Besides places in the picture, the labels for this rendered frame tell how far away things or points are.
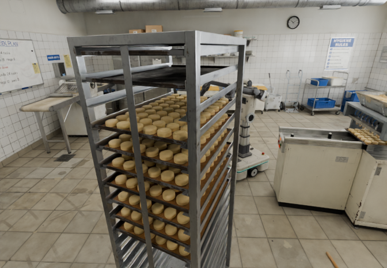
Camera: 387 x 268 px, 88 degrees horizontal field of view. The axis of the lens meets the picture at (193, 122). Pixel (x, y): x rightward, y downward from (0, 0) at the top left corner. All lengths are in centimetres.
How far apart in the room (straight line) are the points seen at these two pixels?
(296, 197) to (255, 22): 479
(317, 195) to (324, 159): 45
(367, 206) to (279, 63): 465
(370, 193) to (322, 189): 39
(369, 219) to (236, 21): 510
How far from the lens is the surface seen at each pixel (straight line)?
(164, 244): 106
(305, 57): 677
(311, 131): 264
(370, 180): 251
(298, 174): 251
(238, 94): 115
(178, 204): 82
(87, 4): 573
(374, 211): 275
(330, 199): 278
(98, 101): 88
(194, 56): 54
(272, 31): 640
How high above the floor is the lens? 178
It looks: 20 degrees down
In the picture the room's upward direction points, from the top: 1 degrees counter-clockwise
